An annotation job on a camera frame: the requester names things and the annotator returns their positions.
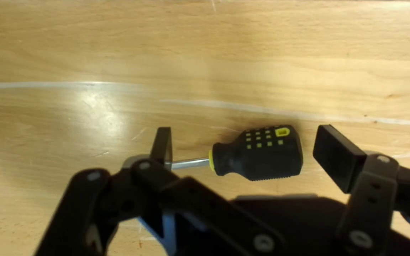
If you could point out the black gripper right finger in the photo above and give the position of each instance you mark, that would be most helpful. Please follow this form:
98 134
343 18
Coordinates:
370 190

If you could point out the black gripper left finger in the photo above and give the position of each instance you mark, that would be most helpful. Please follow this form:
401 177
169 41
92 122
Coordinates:
142 190

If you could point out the stubby black yellow screwdriver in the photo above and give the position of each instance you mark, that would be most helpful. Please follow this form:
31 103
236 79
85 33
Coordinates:
256 154

